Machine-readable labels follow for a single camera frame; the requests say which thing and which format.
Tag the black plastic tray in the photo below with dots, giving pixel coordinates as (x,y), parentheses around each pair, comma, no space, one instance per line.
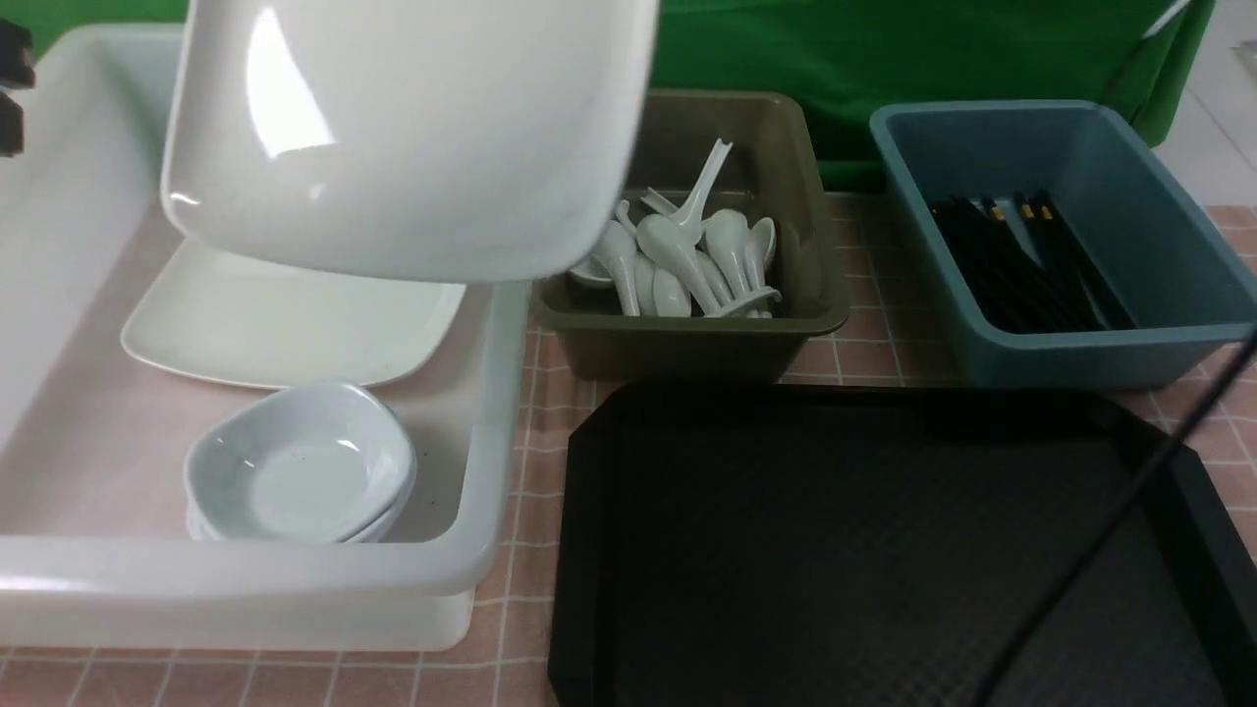
(778,545)

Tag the white square rice plate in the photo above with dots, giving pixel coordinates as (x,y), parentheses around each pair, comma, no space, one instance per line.
(437,141)

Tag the green cloth backdrop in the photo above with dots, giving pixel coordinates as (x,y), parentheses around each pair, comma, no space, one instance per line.
(841,60)

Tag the olive green plastic bin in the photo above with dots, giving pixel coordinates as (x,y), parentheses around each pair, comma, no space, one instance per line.
(771,173)

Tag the small white bowl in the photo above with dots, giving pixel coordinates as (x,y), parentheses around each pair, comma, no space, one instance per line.
(371,532)
(312,464)

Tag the white spoon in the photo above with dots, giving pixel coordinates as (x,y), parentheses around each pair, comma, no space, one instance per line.
(664,242)
(742,304)
(617,252)
(726,236)
(689,215)

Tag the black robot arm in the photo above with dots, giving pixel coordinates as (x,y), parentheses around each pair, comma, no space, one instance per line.
(17,73)

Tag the small white bowl in bin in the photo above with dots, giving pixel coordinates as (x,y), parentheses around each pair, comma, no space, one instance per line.
(371,532)

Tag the black chopsticks bundle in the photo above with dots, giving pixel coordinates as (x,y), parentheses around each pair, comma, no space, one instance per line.
(1027,268)

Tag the white square plate in bin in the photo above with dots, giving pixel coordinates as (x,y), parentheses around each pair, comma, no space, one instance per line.
(219,317)

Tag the upright white spoon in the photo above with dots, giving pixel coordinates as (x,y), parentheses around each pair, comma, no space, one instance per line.
(689,215)

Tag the pink checked tablecloth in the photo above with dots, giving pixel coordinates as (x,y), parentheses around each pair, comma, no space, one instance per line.
(891,340)

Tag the large white plastic bin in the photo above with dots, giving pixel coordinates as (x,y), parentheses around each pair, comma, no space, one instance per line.
(95,549)

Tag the blue plastic bin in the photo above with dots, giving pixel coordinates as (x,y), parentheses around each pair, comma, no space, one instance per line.
(1186,291)

